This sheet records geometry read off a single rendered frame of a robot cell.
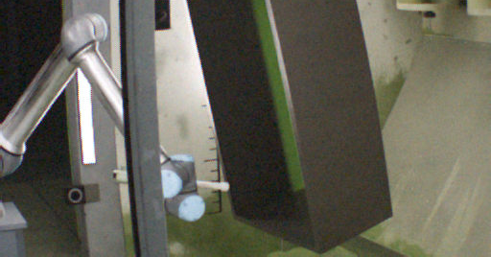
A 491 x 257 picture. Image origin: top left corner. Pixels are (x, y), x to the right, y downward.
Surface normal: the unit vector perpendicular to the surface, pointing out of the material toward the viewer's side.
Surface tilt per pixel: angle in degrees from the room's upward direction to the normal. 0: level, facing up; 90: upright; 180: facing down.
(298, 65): 90
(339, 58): 90
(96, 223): 90
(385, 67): 90
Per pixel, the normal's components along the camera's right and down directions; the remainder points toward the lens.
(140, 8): 0.43, 0.13
